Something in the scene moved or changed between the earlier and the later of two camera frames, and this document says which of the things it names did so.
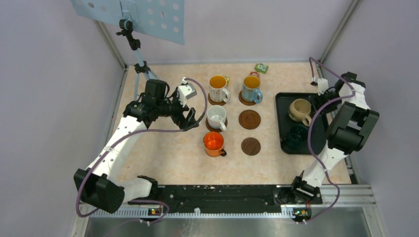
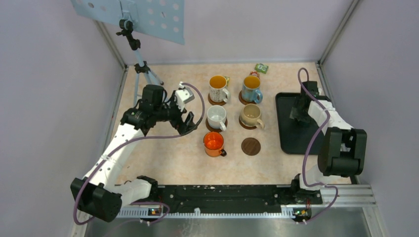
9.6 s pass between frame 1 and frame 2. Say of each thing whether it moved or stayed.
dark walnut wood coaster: stayed
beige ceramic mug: moved
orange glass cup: stayed
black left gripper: stayed
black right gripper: moved
